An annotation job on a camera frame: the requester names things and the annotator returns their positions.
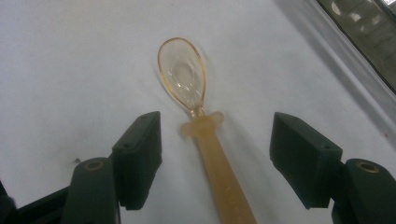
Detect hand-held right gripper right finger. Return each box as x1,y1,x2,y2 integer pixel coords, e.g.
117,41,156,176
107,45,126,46
268,111,344,210

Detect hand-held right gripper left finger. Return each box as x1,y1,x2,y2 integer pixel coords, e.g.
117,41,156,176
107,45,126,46
110,110,163,211

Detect transparent grey plastic bin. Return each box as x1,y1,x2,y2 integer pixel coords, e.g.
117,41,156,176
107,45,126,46
315,0,396,95

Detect translucent amber plastic spoon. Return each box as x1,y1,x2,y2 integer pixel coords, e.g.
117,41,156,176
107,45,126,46
156,36,259,224

